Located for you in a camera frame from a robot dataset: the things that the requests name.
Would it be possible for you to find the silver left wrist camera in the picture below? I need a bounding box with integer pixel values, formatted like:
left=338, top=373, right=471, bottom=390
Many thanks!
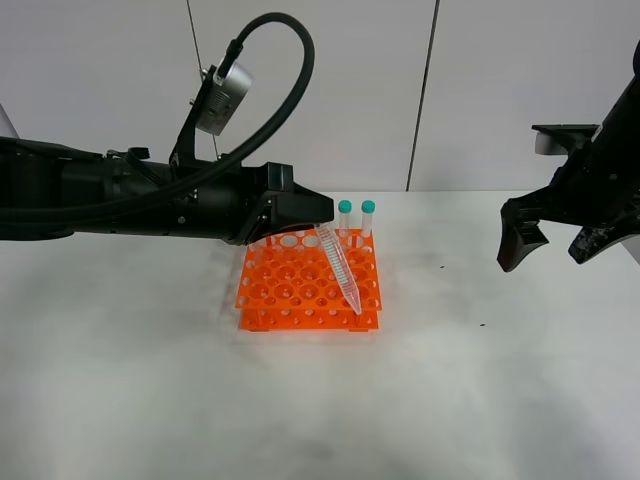
left=196, top=62, right=253, bottom=136

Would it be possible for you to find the black left camera cable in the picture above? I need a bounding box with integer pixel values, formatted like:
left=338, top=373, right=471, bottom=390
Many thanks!
left=0, top=13, right=317, bottom=227

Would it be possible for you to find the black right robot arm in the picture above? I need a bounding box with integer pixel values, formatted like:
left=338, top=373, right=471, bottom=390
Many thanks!
left=497, top=52, right=639, bottom=272

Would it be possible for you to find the teal-capped test tube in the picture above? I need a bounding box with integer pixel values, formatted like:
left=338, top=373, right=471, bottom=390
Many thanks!
left=314, top=223, right=362, bottom=315

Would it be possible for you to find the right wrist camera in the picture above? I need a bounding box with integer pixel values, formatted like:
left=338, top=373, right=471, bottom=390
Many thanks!
left=532, top=124, right=599, bottom=156

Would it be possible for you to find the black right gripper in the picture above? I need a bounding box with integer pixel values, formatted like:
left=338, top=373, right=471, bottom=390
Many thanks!
left=497, top=124, right=639, bottom=273

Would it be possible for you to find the row tube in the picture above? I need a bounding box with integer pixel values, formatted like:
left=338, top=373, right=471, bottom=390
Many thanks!
left=338, top=200, right=352, bottom=238
left=360, top=200, right=376, bottom=238

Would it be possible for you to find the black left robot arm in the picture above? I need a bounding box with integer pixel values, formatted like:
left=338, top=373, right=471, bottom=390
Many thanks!
left=1, top=137, right=334, bottom=245

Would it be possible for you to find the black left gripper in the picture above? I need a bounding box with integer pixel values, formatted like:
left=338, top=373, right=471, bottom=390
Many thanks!
left=168, top=162, right=335, bottom=245

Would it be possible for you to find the orange test tube rack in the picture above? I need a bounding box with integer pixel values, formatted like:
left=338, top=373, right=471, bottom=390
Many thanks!
left=235, top=229, right=382, bottom=332

